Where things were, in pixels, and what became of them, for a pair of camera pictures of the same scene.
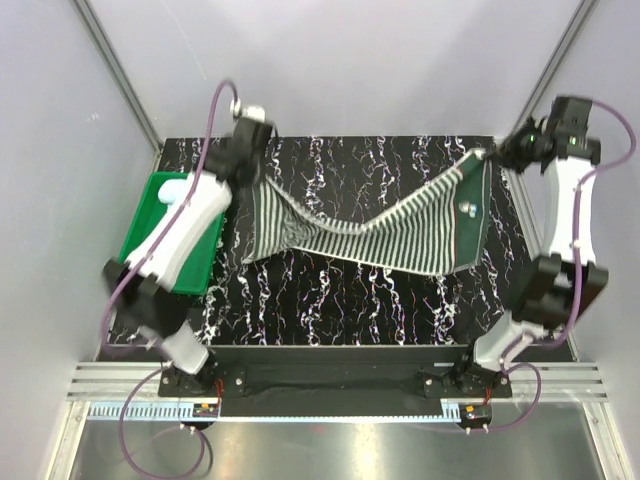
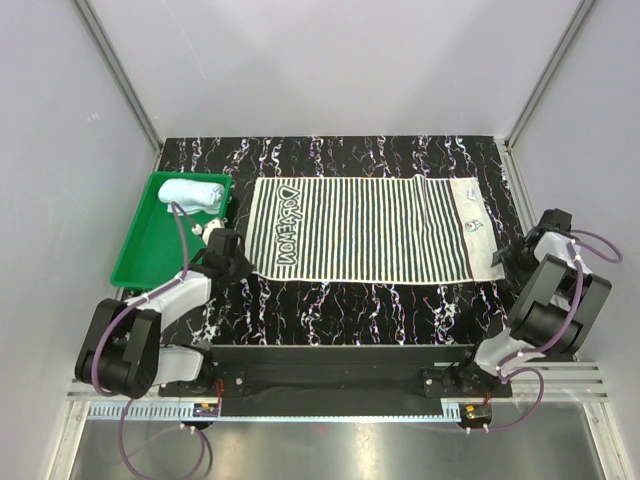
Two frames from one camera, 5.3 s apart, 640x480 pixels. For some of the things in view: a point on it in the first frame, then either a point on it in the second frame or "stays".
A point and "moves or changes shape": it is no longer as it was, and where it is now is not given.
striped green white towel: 444,232 moves or changes shape
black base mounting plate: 325,373 stays
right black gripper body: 520,153 -> 516,256
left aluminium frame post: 122,75 stays
